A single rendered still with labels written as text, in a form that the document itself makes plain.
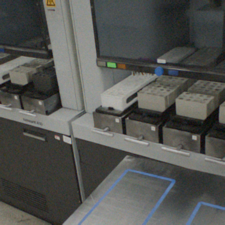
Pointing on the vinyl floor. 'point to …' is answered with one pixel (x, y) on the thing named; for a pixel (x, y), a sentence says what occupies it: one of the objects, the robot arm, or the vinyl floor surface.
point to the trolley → (153, 197)
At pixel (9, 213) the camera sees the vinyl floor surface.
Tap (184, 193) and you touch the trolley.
